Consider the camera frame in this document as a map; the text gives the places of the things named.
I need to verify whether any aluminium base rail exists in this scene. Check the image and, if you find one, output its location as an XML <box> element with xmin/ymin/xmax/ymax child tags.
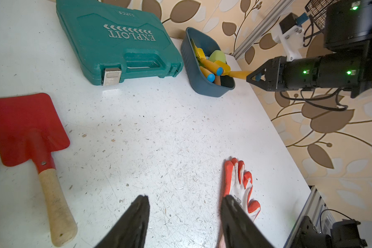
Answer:
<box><xmin>284</xmin><ymin>186</ymin><xmax>335</xmax><ymax>248</ymax></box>

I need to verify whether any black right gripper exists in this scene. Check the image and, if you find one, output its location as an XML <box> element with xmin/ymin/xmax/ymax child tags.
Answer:
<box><xmin>246</xmin><ymin>56</ymin><xmax>287</xmax><ymax>92</ymax></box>

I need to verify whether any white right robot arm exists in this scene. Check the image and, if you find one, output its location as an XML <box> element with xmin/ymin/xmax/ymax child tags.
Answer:
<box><xmin>246</xmin><ymin>1</ymin><xmax>372</xmax><ymax>98</ymax></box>

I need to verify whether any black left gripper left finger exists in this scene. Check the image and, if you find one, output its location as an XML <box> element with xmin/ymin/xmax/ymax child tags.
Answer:
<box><xmin>96</xmin><ymin>195</ymin><xmax>150</xmax><ymax>248</ymax></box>

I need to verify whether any green plastic tool case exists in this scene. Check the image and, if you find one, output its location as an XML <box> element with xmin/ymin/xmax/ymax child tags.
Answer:
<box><xmin>56</xmin><ymin>1</ymin><xmax>184</xmax><ymax>86</ymax></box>

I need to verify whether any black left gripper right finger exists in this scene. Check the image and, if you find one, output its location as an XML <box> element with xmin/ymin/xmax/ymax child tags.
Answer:
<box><xmin>221</xmin><ymin>195</ymin><xmax>273</xmax><ymax>248</ymax></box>

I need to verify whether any blue plastic storage box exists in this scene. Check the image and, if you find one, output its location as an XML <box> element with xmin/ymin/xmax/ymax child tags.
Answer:
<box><xmin>180</xmin><ymin>27</ymin><xmax>235</xmax><ymax>98</ymax></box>

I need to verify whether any yellow shovel in box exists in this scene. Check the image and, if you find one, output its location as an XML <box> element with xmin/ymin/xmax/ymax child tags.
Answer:
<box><xmin>191</xmin><ymin>39</ymin><xmax>224</xmax><ymax>76</ymax></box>

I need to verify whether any red white work glove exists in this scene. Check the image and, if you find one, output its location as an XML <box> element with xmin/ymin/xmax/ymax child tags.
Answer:
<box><xmin>217</xmin><ymin>157</ymin><xmax>261</xmax><ymax>248</ymax></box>

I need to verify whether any black wire basket right wall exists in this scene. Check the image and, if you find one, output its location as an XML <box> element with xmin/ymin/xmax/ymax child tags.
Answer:
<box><xmin>305</xmin><ymin>0</ymin><xmax>333</xmax><ymax>31</ymax></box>

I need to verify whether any light green shovel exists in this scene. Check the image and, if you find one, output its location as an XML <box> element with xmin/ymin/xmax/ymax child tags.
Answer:
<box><xmin>209</xmin><ymin>50</ymin><xmax>226</xmax><ymax>64</ymax></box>

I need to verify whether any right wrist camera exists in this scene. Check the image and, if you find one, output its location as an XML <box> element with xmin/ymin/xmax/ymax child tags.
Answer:
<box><xmin>271</xmin><ymin>13</ymin><xmax>309</xmax><ymax>62</ymax></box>

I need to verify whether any red shovel wooden handle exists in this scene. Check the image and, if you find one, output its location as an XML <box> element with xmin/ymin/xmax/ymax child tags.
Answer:
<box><xmin>0</xmin><ymin>93</ymin><xmax>78</xmax><ymax>247</ymax></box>

